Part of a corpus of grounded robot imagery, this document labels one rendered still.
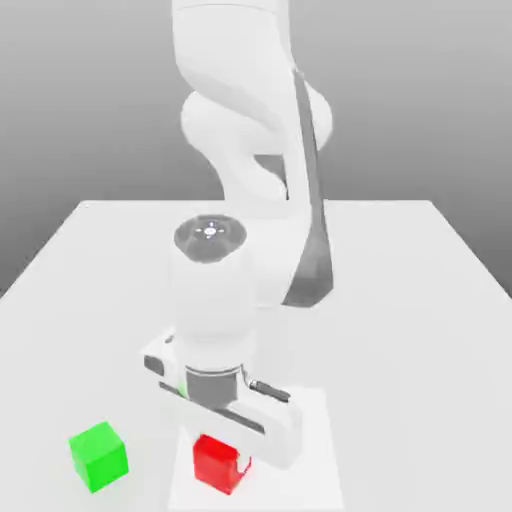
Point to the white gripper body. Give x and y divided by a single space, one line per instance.
276 436

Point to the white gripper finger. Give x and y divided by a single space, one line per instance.
243 464

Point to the small red cube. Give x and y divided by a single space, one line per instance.
212 466

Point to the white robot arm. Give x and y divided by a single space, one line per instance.
236 132

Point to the small green cube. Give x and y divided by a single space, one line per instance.
99 458

